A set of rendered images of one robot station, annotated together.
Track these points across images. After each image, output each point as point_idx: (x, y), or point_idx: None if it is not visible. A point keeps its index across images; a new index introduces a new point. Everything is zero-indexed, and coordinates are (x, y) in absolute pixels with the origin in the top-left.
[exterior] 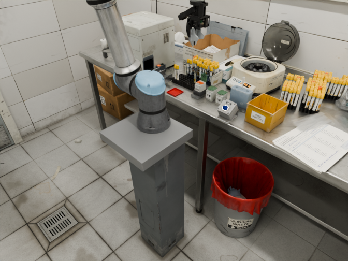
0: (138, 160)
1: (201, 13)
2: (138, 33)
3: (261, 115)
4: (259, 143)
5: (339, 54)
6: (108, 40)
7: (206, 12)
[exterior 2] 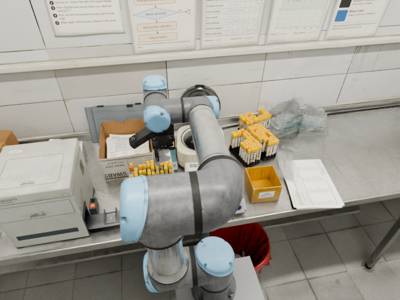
0: None
1: (172, 131)
2: (66, 194)
3: (270, 191)
4: (283, 215)
5: (246, 94)
6: (169, 261)
7: (78, 99)
